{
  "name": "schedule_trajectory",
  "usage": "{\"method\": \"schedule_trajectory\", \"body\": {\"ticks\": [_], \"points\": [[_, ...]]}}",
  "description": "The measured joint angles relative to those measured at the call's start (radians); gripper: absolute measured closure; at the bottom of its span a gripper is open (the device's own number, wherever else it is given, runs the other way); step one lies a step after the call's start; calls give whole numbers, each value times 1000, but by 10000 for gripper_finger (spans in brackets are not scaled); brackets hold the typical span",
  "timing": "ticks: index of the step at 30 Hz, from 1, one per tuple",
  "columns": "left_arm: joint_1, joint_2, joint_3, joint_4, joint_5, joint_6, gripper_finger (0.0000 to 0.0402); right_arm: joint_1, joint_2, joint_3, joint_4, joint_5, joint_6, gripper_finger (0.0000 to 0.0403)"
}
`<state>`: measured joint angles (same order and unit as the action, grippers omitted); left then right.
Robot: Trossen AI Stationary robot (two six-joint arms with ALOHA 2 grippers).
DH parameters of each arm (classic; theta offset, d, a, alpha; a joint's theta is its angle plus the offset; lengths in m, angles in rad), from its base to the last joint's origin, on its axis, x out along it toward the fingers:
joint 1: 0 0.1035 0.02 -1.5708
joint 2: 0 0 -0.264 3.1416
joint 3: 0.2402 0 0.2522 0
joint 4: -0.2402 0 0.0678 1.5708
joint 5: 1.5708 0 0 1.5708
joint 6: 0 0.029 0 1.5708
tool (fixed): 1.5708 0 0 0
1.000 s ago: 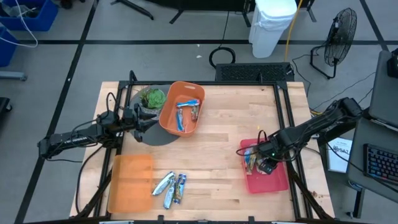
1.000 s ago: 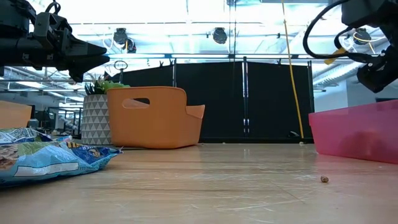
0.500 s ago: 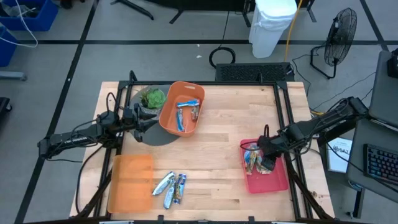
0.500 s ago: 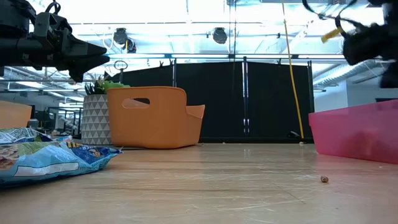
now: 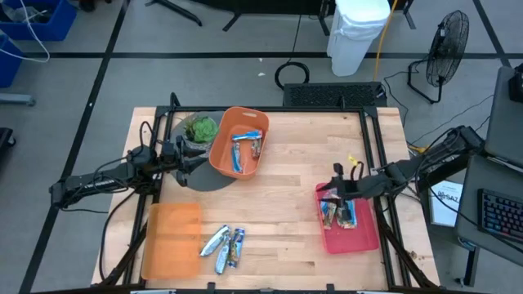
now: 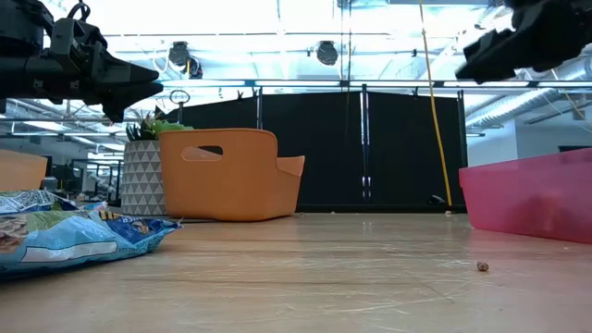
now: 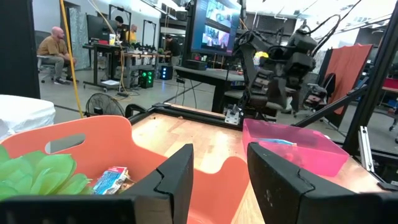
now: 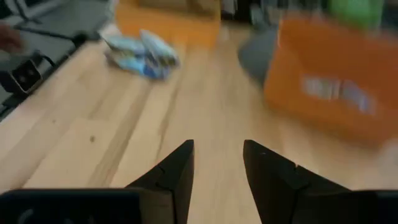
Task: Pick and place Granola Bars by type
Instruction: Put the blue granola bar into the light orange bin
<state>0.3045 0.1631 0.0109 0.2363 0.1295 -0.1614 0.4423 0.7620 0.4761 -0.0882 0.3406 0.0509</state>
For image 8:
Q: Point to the small black camera box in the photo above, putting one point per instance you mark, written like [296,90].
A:
[23,76]

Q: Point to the light blue granola bar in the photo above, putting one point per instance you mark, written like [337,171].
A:
[124,45]

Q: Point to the orange plastic bin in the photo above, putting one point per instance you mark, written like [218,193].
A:
[329,62]
[168,25]

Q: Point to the blue white granola bar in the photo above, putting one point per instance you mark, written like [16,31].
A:
[160,48]

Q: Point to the black table edge rail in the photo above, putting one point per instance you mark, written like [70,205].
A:
[59,67]

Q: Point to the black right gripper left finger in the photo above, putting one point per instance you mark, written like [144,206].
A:
[168,186]

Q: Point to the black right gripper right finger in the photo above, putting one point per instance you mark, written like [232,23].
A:
[273,183]

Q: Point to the person's hand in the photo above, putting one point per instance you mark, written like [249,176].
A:
[9,39]

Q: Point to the white triangle-patterned plant pot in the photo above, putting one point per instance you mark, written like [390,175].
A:
[258,56]

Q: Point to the green succulent plant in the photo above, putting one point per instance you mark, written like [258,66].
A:
[356,12]

